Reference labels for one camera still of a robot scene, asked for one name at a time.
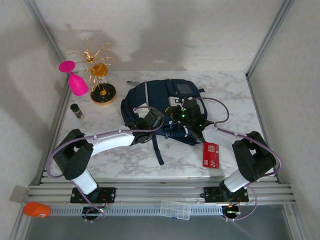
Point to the aluminium table side rail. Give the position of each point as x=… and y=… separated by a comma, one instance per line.
x=255, y=100
x=63, y=100

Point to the pink plastic wine glass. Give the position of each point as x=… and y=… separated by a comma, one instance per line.
x=78, y=85

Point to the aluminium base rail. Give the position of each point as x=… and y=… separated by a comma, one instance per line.
x=160, y=192

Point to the clear plastic organizer box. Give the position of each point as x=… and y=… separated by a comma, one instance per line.
x=175, y=209

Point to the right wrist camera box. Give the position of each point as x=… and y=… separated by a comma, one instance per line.
x=188, y=99

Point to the aluminium frame post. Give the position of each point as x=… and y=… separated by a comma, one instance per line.
x=269, y=37
x=44, y=27

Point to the red flat box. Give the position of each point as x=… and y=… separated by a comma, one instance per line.
x=211, y=155

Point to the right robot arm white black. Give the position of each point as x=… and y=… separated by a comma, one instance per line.
x=252, y=155

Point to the navy blue backpack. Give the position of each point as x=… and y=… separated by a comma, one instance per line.
x=155, y=95

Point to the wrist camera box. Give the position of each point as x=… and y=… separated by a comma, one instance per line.
x=188, y=99
x=141, y=112

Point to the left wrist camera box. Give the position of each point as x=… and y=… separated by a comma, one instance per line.
x=141, y=112

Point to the orange plastic bottle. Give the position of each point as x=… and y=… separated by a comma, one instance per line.
x=37, y=210

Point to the small dark bottle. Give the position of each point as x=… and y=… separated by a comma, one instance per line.
x=77, y=111

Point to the amber orange glass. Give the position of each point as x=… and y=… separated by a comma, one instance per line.
x=100, y=70

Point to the black controller board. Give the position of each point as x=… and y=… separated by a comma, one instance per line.
x=231, y=212
x=93, y=211

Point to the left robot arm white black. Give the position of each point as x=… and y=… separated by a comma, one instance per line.
x=110, y=141

